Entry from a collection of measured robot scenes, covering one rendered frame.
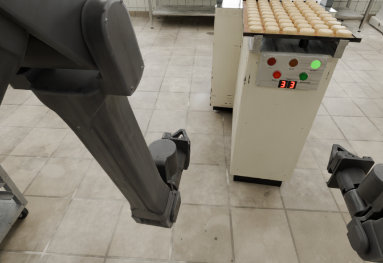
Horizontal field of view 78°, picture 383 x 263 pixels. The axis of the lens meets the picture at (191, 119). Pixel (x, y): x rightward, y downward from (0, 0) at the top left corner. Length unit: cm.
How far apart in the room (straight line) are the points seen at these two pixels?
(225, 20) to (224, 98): 59
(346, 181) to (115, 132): 50
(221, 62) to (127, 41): 159
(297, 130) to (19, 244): 145
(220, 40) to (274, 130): 78
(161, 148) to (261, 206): 105
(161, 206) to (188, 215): 96
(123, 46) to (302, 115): 105
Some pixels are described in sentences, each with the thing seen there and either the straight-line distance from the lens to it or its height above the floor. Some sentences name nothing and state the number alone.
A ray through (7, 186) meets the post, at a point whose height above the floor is 29.
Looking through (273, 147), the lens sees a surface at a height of 34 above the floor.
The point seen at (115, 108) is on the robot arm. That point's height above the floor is 106.
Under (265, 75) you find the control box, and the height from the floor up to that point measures 75.
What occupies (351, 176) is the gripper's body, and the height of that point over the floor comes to 79.
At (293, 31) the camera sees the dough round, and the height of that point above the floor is 92.
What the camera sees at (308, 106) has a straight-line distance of 115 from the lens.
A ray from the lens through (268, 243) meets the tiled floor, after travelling 136.
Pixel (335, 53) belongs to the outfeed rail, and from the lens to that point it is 102.
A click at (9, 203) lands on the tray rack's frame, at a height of 15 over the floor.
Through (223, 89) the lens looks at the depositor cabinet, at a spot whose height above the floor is 26.
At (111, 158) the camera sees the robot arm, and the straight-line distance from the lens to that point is 28.
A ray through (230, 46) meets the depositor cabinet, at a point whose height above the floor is 59.
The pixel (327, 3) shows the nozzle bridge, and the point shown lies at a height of 86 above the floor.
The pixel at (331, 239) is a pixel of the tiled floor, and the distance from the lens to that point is 149.
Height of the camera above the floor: 119
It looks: 38 degrees down
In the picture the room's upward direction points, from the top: straight up
